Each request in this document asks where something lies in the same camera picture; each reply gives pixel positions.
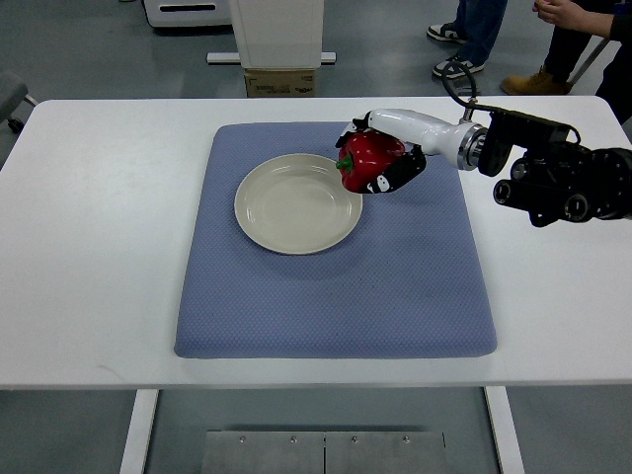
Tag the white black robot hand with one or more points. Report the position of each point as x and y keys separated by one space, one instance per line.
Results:
x=423 y=136

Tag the red bell pepper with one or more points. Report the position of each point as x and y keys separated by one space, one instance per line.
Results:
x=364 y=159

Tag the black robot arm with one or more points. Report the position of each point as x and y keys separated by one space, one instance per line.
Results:
x=557 y=178

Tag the cream round plate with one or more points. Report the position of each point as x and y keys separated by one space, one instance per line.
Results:
x=295 y=204

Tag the black white sneaker near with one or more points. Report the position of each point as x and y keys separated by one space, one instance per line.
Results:
x=456 y=67

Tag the black white sneaker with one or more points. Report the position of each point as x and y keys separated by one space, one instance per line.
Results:
x=446 y=32
x=456 y=67

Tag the tan work boot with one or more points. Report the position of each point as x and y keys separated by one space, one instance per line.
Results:
x=541 y=83

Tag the black white sneaker far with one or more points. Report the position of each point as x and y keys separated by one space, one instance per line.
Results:
x=446 y=32

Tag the person in blue jeans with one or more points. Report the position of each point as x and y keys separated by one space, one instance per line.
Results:
x=479 y=23

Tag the blue textured mat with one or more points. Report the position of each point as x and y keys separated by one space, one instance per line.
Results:
x=406 y=283

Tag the seated person in black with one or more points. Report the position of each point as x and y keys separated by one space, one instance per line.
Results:
x=575 y=23

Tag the cardboard box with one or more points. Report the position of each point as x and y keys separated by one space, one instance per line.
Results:
x=288 y=83

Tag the white machine column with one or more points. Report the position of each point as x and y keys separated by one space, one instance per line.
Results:
x=276 y=35

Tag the right white table leg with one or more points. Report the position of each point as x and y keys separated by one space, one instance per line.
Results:
x=504 y=434

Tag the white table leg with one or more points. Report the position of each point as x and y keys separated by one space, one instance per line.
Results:
x=504 y=434
x=139 y=432

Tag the left white table leg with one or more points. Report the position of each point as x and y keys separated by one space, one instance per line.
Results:
x=139 y=432

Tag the white appliance with handle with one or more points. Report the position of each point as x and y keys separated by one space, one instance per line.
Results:
x=187 y=14

